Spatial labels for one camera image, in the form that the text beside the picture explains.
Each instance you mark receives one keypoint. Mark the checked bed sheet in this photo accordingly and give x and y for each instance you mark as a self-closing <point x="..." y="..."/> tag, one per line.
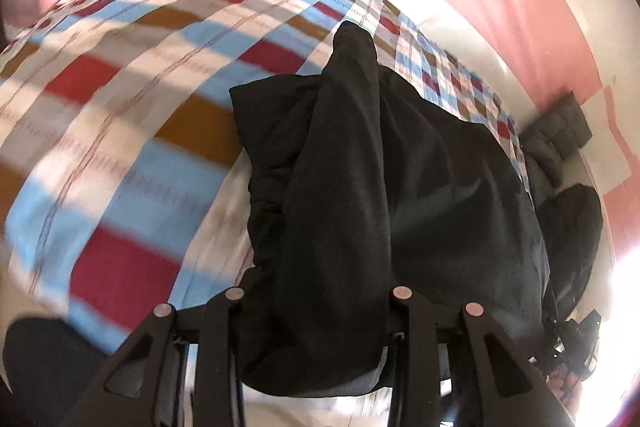
<point x="125" y="107"/>

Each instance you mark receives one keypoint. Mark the grey quilted cushion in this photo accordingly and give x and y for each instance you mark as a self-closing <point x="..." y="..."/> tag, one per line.
<point x="560" y="132"/>

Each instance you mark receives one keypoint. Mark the dark cloth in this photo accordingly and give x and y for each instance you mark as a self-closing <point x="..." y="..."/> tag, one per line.
<point x="50" y="362"/>

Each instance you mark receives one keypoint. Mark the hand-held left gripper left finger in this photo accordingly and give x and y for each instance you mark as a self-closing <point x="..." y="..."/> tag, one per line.
<point x="215" y="347"/>

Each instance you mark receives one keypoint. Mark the person's right hand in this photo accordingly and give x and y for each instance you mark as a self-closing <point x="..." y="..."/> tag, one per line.
<point x="565" y="377"/>

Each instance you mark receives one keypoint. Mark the black puffer jacket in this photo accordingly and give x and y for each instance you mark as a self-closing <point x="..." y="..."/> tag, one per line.
<point x="570" y="232"/>

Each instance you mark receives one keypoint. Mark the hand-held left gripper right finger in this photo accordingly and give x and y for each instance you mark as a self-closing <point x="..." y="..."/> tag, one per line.
<point x="425" y="347"/>

